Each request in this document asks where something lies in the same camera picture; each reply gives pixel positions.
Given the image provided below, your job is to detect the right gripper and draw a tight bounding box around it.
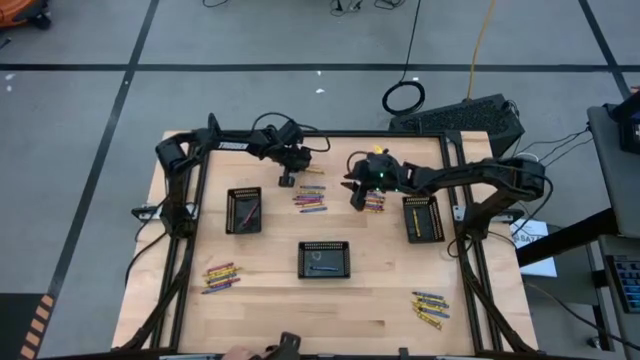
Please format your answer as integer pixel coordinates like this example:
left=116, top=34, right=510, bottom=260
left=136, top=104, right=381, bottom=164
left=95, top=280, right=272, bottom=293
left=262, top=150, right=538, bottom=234
left=340, top=151, right=402, bottom=212

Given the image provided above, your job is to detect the black plastic slotted basket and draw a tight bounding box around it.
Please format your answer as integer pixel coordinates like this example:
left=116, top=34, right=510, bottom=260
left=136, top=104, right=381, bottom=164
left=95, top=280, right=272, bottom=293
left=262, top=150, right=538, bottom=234
left=297, top=240, right=352, bottom=280
left=225, top=186, right=263, bottom=235
left=402, top=195, right=446, bottom=245

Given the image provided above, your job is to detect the black perforated computer case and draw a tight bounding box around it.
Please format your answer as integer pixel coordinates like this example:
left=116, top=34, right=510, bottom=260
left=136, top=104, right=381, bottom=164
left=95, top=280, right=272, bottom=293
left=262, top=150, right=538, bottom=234
left=388, top=93, right=526, bottom=162

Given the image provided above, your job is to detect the black handheld device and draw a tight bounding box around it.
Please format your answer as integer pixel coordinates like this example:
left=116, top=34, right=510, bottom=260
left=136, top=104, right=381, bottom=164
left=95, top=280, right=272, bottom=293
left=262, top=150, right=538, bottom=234
left=259, top=330, right=302, bottom=360

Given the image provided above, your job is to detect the person's hand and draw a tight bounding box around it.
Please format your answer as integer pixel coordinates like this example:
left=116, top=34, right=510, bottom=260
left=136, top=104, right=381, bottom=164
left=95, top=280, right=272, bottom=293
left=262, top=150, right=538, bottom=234
left=221, top=343, right=275, bottom=360

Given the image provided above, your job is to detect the white paper sheet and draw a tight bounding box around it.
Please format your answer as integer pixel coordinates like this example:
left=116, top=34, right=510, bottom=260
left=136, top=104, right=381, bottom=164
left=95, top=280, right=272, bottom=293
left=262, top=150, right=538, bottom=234
left=508, top=217, right=559, bottom=279

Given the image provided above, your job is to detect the black desk crossbar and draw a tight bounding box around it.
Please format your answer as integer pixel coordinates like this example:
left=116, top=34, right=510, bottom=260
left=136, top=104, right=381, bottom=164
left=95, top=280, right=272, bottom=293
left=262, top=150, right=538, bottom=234
left=514, top=207, right=621, bottom=269

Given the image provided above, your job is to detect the grey cart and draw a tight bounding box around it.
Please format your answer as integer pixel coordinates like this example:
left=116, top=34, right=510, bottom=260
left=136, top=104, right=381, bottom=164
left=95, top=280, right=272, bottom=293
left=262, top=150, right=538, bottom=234
left=586, top=102, right=640, bottom=239

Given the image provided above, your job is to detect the black screen device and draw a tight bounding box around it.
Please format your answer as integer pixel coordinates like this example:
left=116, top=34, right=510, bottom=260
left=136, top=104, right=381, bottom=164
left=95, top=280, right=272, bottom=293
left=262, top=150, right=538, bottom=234
left=615, top=88, right=640, bottom=155

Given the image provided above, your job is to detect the backlit keyboard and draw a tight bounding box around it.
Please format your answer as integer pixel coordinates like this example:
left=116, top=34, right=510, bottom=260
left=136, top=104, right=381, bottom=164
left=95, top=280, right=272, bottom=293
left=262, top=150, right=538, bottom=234
left=603, top=253, right=640, bottom=315

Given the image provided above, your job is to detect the orange shop vacuum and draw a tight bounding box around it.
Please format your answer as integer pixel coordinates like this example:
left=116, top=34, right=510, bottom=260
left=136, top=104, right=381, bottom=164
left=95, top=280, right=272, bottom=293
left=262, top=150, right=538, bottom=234
left=0, top=0, right=53, bottom=30

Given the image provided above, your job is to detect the black orange striped floor mat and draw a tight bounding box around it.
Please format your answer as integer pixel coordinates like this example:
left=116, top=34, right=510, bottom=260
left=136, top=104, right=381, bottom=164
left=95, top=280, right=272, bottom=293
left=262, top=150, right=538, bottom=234
left=0, top=292, right=57, bottom=360

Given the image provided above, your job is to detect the black hanging cable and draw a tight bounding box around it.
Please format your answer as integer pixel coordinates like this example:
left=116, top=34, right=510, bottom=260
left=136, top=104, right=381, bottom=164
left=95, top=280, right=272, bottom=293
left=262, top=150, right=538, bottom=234
left=381, top=0, right=427, bottom=118

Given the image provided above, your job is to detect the yellow hanging cable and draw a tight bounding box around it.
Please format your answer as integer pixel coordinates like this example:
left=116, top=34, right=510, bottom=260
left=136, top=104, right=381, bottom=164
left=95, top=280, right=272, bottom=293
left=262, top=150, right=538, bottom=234
left=465, top=0, right=497, bottom=101

